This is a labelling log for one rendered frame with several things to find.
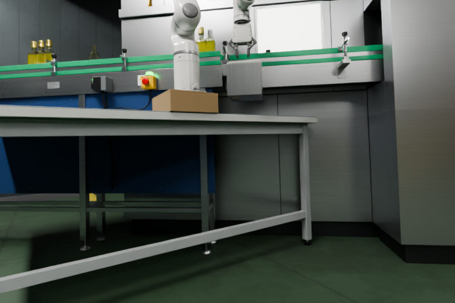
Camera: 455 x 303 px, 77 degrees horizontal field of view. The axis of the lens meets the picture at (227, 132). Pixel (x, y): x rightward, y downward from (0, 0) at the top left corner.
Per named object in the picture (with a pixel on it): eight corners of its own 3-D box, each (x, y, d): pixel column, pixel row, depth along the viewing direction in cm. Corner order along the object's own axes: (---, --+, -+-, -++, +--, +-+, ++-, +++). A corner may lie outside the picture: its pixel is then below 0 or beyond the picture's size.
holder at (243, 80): (263, 101, 164) (262, 75, 164) (262, 94, 137) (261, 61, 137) (233, 103, 166) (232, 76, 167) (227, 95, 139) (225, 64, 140)
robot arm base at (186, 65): (216, 95, 133) (214, 55, 134) (181, 89, 120) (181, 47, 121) (191, 101, 146) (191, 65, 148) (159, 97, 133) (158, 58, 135)
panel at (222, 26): (323, 55, 180) (321, 3, 181) (324, 53, 177) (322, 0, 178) (186, 64, 193) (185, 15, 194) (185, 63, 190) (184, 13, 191)
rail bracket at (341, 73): (345, 78, 160) (343, 38, 160) (354, 71, 143) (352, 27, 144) (336, 78, 160) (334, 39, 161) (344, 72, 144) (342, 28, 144)
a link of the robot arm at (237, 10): (252, 14, 143) (246, 21, 151) (252, -12, 143) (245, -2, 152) (237, 13, 140) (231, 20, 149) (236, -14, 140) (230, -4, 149)
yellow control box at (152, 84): (158, 90, 163) (158, 78, 163) (152, 88, 156) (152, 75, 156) (146, 91, 164) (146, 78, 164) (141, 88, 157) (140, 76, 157)
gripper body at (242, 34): (252, 24, 149) (252, 45, 149) (232, 26, 150) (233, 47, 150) (251, 18, 142) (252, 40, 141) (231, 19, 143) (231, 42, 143)
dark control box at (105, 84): (113, 92, 167) (113, 78, 167) (105, 90, 159) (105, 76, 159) (100, 93, 168) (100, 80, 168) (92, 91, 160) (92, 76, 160)
